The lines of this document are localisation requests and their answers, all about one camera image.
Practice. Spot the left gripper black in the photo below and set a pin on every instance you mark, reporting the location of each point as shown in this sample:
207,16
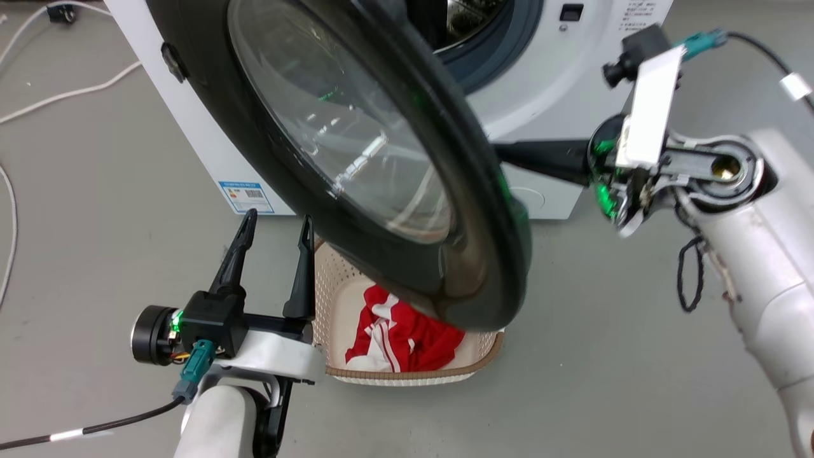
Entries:
152,334

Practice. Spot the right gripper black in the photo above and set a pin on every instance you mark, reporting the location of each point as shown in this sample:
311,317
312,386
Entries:
607,184

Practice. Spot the black round washer door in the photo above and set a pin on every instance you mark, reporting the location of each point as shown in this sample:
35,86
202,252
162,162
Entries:
407,254

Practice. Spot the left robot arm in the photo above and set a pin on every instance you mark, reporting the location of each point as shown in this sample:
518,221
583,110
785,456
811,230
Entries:
222,420

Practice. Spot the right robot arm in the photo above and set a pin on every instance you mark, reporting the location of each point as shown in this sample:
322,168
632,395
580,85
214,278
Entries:
757,267

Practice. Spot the white front-load washing machine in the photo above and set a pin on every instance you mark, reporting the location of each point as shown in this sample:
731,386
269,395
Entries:
540,95

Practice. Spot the grey rubber door gasket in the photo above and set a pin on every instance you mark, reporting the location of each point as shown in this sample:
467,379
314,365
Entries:
509,51

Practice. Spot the beige woven laundry basket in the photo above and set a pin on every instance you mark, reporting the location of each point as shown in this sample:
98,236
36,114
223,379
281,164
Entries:
335,280

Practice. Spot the blue energy label sticker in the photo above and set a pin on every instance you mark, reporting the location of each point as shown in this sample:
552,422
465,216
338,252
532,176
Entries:
247,198

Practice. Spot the red and white garment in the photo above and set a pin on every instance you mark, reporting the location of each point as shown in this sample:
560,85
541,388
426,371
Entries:
407,340

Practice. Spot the steel washer drum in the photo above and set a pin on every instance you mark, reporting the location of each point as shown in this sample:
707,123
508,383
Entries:
474,19

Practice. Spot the black power plug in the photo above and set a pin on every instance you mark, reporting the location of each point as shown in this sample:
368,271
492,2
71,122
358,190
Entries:
62,13

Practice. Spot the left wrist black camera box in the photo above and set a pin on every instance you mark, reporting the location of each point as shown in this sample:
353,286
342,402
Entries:
213,318

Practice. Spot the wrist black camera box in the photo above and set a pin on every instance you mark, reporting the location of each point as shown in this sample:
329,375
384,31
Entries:
213,318
636,48

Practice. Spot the white camera mounting plate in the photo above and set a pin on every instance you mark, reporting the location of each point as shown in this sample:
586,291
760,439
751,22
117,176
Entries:
652,108

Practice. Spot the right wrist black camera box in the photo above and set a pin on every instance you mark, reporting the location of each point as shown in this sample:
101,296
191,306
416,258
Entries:
636,48

